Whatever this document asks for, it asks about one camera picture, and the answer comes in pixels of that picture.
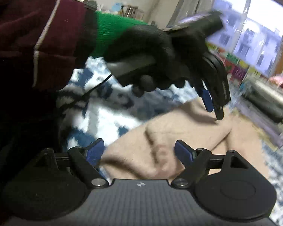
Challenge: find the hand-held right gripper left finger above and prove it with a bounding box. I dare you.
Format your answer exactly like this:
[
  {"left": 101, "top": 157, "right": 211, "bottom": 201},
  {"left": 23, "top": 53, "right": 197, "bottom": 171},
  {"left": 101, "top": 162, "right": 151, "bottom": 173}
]
[{"left": 34, "top": 138, "right": 109, "bottom": 189}]

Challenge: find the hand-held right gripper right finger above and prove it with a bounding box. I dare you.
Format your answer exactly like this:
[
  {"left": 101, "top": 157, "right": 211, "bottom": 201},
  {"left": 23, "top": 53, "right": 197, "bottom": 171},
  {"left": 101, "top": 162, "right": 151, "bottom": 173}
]
[{"left": 171, "top": 139, "right": 249, "bottom": 189}]

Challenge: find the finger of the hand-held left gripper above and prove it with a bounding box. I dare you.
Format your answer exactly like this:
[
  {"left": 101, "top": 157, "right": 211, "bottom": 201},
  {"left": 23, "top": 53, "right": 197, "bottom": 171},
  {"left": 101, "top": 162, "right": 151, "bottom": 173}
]
[
  {"left": 197, "top": 85, "right": 215, "bottom": 113},
  {"left": 212, "top": 94, "right": 227, "bottom": 120}
]

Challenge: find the beige sweater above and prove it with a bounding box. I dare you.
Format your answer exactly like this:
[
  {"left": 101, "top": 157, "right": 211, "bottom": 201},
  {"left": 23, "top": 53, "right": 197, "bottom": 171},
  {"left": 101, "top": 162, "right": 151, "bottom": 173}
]
[{"left": 100, "top": 96, "right": 271, "bottom": 184}]

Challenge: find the person's left forearm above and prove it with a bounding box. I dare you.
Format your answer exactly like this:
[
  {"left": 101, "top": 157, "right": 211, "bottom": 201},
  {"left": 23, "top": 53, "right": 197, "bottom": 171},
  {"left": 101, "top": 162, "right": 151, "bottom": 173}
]
[{"left": 0, "top": 0, "right": 99, "bottom": 92}]

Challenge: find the person's left hand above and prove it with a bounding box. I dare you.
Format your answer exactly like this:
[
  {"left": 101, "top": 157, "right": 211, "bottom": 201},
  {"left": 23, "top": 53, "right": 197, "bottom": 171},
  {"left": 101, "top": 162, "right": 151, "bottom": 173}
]
[{"left": 93, "top": 11, "right": 210, "bottom": 98}]

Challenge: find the blue white patterned bedsheet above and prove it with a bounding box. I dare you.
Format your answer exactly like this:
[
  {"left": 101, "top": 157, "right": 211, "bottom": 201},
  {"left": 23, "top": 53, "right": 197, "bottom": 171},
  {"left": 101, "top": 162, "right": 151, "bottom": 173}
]
[{"left": 61, "top": 56, "right": 283, "bottom": 226}]

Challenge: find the dark grey bag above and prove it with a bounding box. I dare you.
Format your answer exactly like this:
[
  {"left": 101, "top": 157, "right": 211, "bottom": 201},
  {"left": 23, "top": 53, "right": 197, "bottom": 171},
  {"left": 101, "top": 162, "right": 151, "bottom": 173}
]
[{"left": 241, "top": 75, "right": 283, "bottom": 125}]

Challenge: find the pink toy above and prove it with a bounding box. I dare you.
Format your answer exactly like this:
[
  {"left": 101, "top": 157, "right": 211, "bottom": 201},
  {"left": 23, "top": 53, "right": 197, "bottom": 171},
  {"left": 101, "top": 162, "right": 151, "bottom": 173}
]
[{"left": 269, "top": 74, "right": 283, "bottom": 92}]

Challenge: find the window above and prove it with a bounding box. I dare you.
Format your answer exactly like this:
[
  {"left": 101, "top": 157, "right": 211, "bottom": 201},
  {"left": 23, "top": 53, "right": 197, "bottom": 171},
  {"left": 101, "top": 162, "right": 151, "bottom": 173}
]
[{"left": 203, "top": 0, "right": 283, "bottom": 76}]

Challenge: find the grey curtain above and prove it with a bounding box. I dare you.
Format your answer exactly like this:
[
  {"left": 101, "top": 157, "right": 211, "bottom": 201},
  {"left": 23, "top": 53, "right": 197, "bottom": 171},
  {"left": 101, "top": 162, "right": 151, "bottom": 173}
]
[{"left": 167, "top": 0, "right": 222, "bottom": 29}]

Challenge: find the black cable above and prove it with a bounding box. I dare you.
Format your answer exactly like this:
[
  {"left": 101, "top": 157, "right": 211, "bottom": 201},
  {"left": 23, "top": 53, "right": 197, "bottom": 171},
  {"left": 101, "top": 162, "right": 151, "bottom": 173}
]
[{"left": 82, "top": 73, "right": 114, "bottom": 97}]

